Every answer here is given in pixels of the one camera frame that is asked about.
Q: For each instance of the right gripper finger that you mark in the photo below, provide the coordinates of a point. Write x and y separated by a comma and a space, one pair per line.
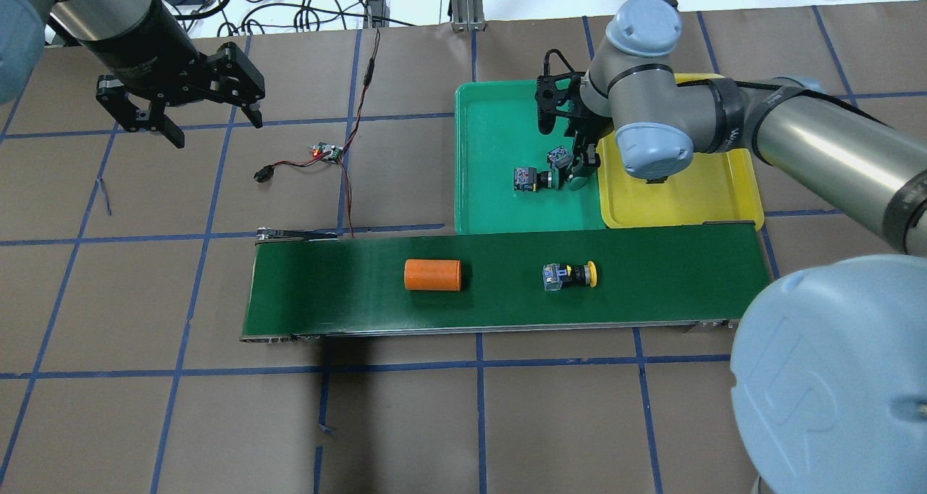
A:
585, 162
546, 118

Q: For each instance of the green plastic tray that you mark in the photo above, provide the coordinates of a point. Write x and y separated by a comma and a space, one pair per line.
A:
496, 132

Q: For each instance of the plain orange cylinder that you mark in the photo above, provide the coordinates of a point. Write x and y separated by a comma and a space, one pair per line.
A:
439, 275

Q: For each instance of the aluminium frame post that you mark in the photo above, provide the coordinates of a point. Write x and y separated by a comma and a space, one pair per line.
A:
467, 15

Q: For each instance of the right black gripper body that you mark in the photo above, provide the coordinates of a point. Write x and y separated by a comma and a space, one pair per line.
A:
584, 159

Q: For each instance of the small motor controller board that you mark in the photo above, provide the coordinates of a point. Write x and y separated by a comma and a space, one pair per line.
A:
326, 152

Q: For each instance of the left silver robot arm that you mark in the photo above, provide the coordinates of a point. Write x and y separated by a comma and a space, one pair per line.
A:
120, 33

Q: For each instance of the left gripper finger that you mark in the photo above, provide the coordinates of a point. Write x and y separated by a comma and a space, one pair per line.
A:
114, 98
239, 82

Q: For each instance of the green conveyor belt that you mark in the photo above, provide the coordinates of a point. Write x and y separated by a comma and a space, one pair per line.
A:
651, 276

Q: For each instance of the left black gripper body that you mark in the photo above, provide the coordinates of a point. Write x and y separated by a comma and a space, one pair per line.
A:
148, 53

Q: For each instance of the green push button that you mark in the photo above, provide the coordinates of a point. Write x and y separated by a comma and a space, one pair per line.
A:
560, 158
532, 180

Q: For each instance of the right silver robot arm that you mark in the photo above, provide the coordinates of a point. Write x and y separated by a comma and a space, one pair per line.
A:
828, 365

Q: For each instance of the yellow plastic tray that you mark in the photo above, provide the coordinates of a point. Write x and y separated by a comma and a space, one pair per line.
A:
681, 190

